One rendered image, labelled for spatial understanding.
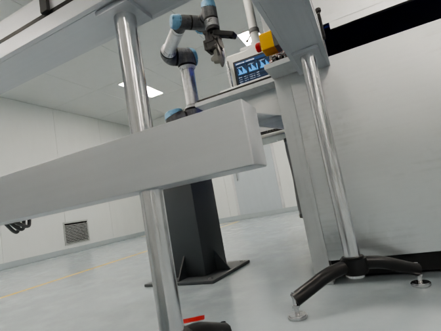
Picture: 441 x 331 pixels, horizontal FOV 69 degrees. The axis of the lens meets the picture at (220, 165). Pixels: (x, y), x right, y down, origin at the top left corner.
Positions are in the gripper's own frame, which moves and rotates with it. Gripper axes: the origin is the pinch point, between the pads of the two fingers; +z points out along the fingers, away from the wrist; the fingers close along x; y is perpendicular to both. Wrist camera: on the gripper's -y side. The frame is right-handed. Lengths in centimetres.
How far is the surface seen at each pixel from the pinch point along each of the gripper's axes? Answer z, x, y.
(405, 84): 39, 12, -72
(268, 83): 21.0, 9.7, -22.3
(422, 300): 107, 33, -59
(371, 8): 7, 12, -67
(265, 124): 24, -48, -3
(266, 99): 25.0, 1.9, -18.1
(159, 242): 75, 90, -12
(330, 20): 5, 12, -53
